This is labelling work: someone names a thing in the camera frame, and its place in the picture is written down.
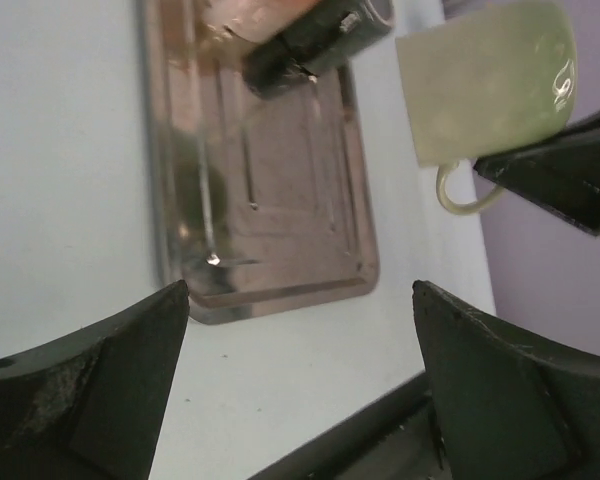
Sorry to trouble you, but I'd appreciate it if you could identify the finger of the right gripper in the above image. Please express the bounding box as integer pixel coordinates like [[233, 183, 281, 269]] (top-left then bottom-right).
[[474, 110, 600, 237]]

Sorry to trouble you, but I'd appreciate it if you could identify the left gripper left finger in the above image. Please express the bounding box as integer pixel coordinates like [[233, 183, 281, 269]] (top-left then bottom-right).
[[0, 281, 189, 479]]

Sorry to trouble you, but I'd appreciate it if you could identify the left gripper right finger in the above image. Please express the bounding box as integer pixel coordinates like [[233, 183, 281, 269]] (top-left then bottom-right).
[[413, 281, 600, 479]]

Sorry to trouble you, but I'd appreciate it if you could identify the green mug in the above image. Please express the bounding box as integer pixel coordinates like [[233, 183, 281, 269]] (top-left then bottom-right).
[[396, 1, 578, 215]]

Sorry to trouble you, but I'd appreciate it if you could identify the dark grey mug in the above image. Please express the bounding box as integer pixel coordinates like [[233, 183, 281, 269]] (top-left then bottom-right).
[[242, 0, 394, 99]]

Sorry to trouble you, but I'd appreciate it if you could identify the steel tray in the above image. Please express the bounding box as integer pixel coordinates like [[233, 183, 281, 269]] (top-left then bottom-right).
[[138, 1, 379, 325]]

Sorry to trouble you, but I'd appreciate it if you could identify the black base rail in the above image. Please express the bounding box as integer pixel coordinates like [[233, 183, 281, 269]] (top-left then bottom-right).
[[253, 373, 452, 480]]

